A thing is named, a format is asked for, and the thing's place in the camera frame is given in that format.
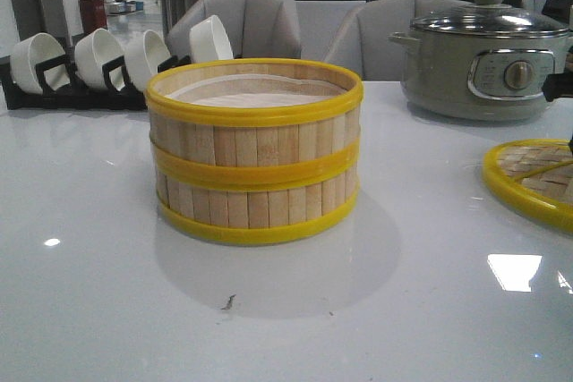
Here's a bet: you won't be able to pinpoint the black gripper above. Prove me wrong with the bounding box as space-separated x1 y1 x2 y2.
542 72 573 102

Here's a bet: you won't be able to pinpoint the woven bamboo steamer lid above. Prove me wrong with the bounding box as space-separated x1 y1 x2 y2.
482 139 572 233

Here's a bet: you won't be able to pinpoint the grey electric cooking pot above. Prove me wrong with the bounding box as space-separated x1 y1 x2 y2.
389 29 572 122

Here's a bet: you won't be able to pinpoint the glass pot lid with knob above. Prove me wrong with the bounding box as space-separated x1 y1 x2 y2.
411 0 569 38

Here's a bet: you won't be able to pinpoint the grey chair left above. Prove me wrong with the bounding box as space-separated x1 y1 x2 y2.
165 0 302 58

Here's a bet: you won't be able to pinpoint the bamboo steamer tier yellow rims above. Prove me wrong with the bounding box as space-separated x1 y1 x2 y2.
156 166 359 246

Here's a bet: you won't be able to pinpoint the white bowl right tilted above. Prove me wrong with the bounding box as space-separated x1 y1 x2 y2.
189 14 234 63

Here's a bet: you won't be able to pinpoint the red bin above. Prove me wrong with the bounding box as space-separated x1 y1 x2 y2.
78 0 107 35

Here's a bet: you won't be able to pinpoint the black bowl rack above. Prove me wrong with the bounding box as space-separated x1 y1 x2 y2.
0 54 192 111

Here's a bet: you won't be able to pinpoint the white bowl far left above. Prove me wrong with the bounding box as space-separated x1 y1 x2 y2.
10 32 65 94

